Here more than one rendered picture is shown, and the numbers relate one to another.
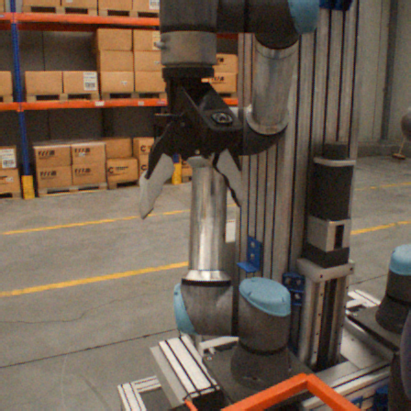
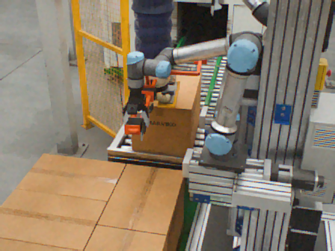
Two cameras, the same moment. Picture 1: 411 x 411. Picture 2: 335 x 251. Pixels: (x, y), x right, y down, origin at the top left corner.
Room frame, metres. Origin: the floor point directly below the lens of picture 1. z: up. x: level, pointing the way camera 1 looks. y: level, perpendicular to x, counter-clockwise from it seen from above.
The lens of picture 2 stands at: (1.91, -2.19, 2.24)
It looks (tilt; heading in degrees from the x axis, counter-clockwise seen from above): 30 degrees down; 128
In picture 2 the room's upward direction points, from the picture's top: straight up
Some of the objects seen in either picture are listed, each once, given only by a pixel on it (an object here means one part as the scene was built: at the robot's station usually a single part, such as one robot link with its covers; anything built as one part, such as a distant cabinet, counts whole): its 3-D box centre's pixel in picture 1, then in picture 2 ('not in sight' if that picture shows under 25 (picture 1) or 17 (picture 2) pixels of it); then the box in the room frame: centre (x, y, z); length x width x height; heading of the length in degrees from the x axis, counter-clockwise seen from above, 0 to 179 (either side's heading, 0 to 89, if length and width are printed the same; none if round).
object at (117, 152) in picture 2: not in sight; (157, 157); (0.37, -0.30, 0.58); 0.70 x 0.03 x 0.06; 26
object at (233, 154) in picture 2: (403, 306); (224, 144); (1.03, -0.59, 1.09); 0.15 x 0.15 x 0.10
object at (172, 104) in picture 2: not in sight; (169, 91); (0.47, -0.30, 1.10); 0.34 x 0.10 x 0.05; 121
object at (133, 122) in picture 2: not in sight; (133, 125); (0.69, -0.87, 1.20); 0.08 x 0.07 x 0.05; 121
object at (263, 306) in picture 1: (261, 310); not in sight; (0.82, -0.13, 1.20); 0.13 x 0.12 x 0.14; 84
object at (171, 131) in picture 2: not in sight; (167, 112); (0.23, 0.00, 0.75); 0.60 x 0.40 x 0.40; 118
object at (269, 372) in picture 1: (261, 353); not in sight; (0.82, -0.14, 1.09); 0.15 x 0.15 x 0.10
